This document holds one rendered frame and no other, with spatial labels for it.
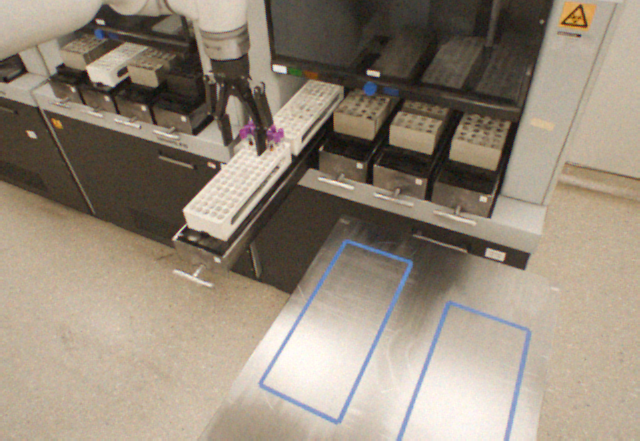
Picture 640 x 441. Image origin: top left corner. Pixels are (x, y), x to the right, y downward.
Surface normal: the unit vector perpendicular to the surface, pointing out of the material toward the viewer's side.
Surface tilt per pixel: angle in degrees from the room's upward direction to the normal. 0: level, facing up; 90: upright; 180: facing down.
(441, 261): 0
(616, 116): 90
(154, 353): 0
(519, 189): 90
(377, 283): 0
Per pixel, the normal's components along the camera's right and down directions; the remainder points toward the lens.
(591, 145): -0.44, 0.63
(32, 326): -0.05, -0.73
